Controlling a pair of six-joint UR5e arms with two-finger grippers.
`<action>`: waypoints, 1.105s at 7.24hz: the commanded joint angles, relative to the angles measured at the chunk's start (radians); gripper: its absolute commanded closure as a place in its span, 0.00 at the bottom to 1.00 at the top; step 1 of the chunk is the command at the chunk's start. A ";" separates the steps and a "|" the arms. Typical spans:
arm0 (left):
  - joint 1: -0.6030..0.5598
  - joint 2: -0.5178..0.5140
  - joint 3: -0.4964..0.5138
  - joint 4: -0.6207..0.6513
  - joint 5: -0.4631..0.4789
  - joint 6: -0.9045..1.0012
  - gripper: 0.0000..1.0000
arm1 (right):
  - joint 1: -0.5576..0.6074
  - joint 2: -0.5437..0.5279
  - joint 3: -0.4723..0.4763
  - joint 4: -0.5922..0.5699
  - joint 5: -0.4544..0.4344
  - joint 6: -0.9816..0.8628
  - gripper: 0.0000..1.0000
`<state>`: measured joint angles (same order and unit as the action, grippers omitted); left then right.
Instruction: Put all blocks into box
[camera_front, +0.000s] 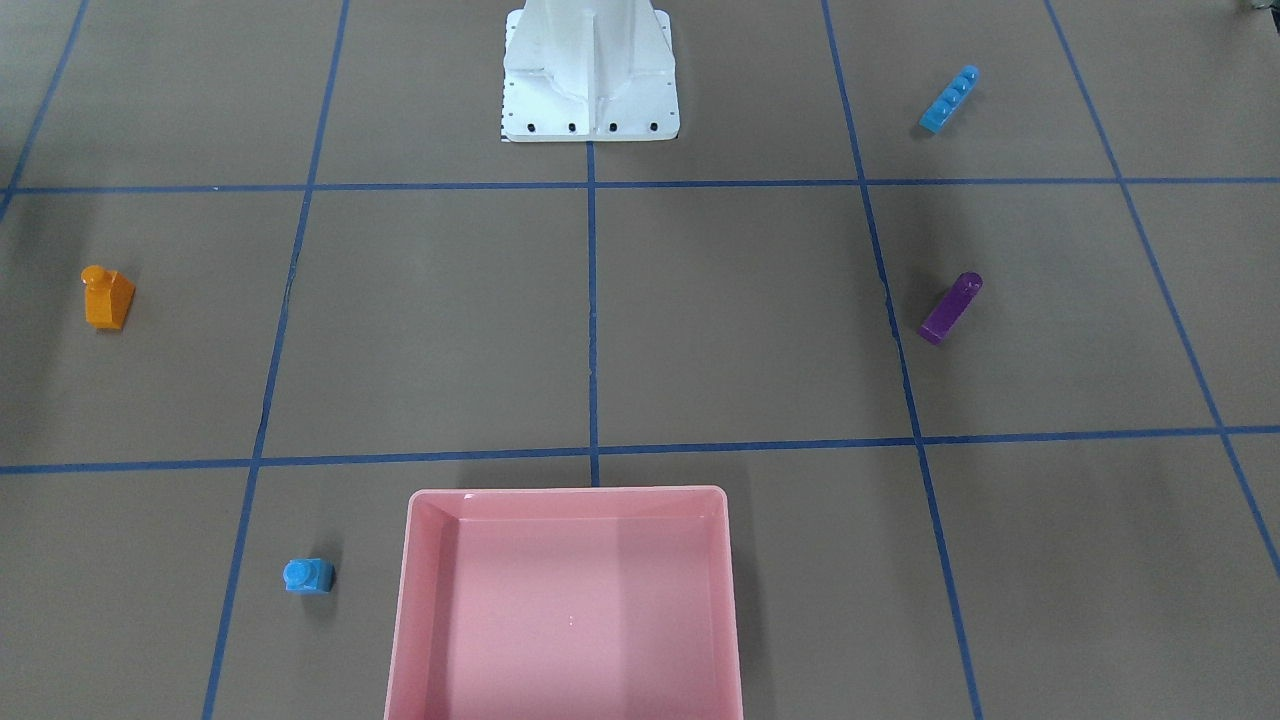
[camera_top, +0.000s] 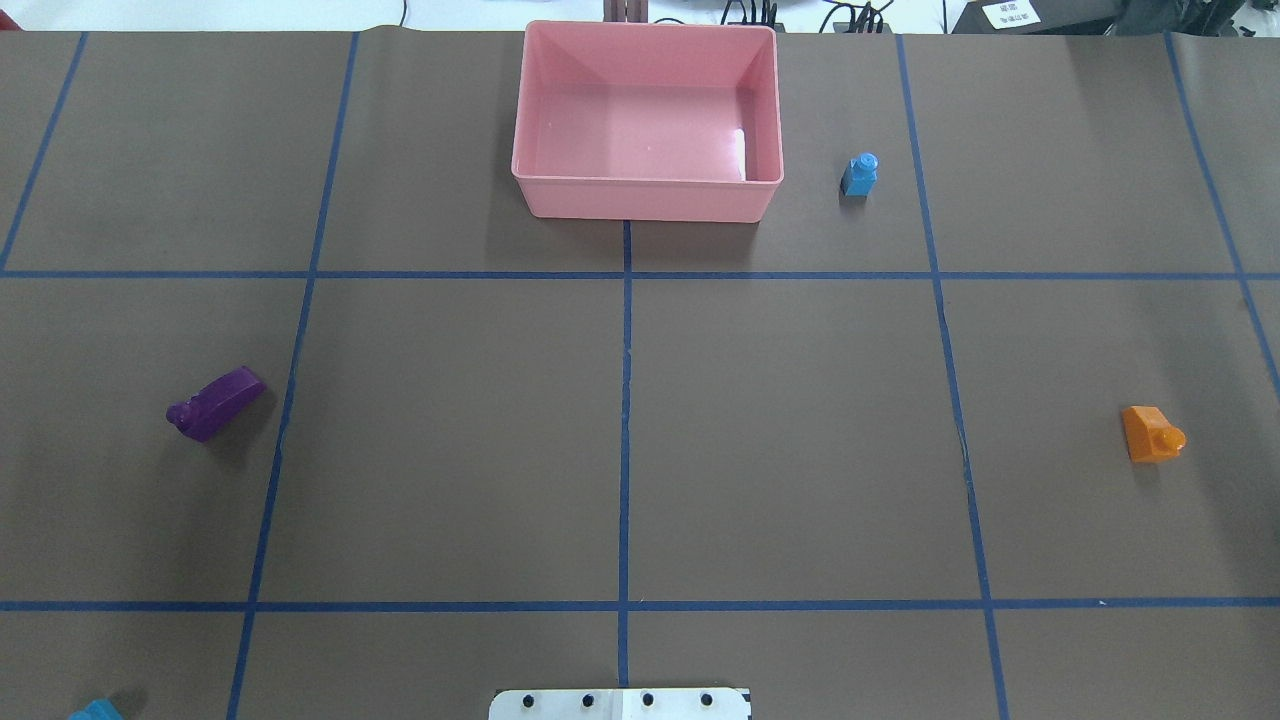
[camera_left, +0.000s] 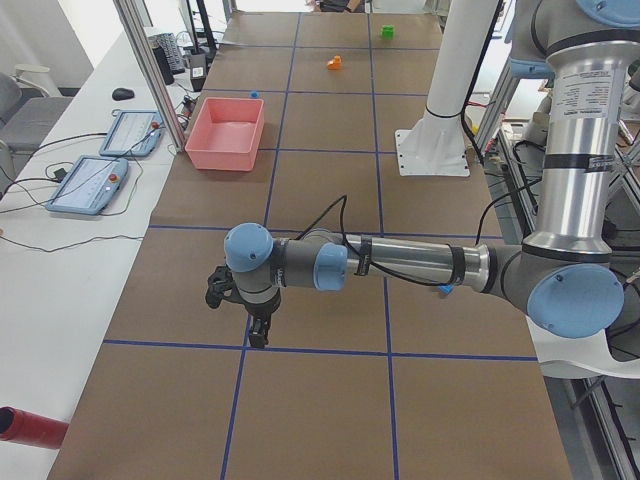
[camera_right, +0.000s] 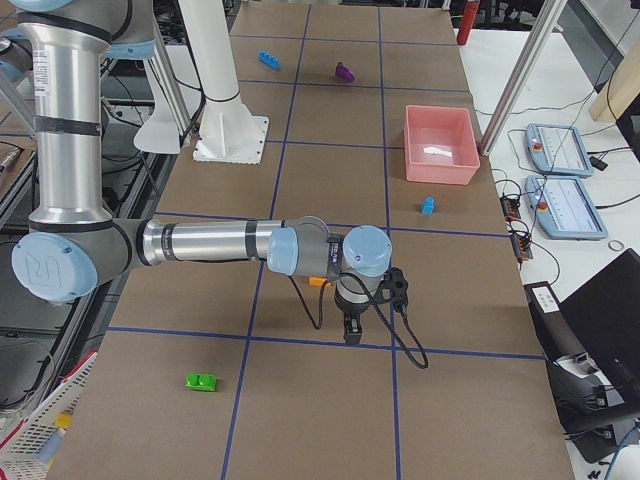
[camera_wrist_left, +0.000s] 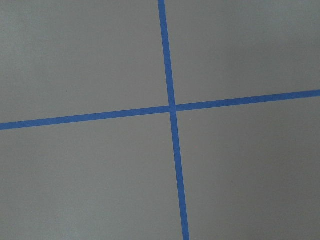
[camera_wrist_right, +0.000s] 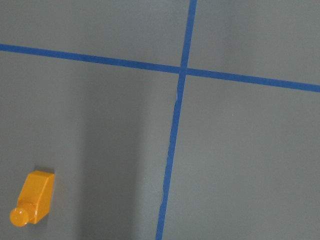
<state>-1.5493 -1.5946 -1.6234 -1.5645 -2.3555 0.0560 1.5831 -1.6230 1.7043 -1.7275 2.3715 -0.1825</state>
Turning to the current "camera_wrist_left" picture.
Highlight blue tape grid lines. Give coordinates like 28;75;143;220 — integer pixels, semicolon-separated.
0;0;320;240

